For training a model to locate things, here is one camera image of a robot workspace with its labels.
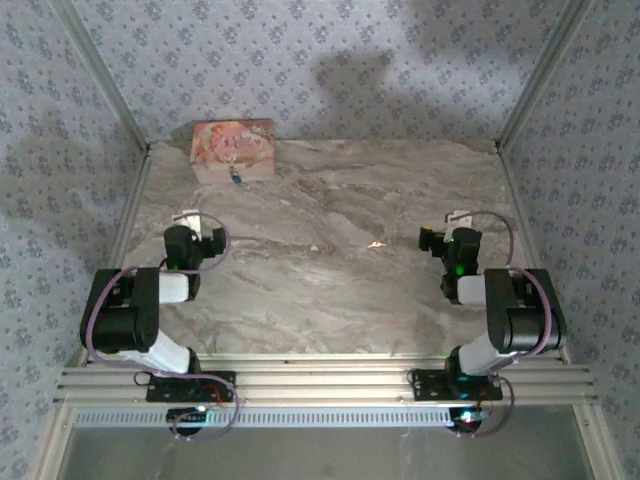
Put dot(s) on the small metal key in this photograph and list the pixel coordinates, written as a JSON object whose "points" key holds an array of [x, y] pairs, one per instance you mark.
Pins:
{"points": [[376, 244]]}

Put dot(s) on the pink printed box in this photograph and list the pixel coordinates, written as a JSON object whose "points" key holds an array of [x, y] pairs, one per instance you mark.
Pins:
{"points": [[232, 145]]}

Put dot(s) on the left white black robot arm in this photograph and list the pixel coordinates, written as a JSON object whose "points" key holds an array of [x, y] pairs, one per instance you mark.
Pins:
{"points": [[120, 320]]}

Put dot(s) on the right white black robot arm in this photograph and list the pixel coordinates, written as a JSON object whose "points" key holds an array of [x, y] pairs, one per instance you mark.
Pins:
{"points": [[530, 320]]}

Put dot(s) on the left black controller board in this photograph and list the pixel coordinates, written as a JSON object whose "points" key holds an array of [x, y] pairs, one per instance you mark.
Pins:
{"points": [[187, 419]]}

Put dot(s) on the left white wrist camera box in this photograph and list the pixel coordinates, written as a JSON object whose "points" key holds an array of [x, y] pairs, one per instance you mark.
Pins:
{"points": [[190, 220]]}

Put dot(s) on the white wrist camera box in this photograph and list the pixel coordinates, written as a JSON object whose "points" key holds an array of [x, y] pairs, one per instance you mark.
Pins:
{"points": [[190, 220], [461, 218]]}

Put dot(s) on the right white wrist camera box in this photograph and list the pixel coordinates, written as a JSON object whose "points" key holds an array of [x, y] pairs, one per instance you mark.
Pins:
{"points": [[461, 218]]}

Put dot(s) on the aluminium side rail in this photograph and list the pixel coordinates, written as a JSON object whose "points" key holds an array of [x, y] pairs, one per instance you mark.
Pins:
{"points": [[121, 250], [532, 250]]}

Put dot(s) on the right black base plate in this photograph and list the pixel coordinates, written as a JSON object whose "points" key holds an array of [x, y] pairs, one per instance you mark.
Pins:
{"points": [[425, 386]]}

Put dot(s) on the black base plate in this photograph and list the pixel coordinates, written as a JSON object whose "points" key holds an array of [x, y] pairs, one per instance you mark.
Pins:
{"points": [[162, 392], [425, 386]]}

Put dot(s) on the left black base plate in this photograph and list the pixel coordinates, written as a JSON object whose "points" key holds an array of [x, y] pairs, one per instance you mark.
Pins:
{"points": [[162, 392]]}

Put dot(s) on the aluminium front rail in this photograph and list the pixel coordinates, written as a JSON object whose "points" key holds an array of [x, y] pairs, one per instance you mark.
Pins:
{"points": [[320, 385]]}

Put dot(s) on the aluminium corner post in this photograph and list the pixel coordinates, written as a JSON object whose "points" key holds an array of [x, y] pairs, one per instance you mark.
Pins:
{"points": [[540, 75], [106, 75]]}

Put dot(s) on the aluminium frame leg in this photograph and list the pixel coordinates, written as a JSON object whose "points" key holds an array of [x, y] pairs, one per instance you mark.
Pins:
{"points": [[52, 450], [600, 450]]}

